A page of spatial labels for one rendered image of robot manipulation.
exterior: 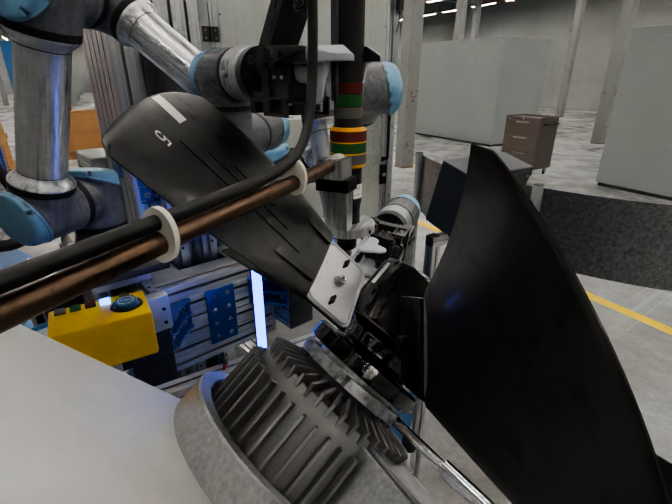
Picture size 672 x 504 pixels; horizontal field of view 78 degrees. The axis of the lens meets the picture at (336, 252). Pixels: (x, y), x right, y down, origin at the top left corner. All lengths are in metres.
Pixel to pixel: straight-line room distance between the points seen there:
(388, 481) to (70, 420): 0.26
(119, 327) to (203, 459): 0.45
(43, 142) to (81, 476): 0.71
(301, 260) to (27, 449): 0.26
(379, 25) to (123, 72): 1.81
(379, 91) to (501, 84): 9.38
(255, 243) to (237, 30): 2.01
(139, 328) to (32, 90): 0.45
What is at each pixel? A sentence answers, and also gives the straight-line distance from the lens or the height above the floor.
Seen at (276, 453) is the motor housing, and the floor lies 1.14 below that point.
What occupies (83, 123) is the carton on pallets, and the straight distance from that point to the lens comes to 9.68.
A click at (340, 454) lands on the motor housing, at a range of 0.42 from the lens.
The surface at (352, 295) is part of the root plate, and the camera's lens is 0.48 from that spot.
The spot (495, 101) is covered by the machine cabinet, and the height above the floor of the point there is 0.97.
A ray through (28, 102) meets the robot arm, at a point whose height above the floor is 1.42.
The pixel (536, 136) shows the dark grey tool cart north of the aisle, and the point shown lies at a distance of 7.32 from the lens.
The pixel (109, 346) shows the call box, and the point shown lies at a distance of 0.85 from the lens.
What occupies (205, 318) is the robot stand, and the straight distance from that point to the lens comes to 1.28.
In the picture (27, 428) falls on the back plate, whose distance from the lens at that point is 0.36.
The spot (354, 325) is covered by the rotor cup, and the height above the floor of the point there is 1.20.
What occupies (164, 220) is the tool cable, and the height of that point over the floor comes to 1.39.
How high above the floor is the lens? 1.46
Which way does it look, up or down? 23 degrees down
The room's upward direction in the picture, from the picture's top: straight up
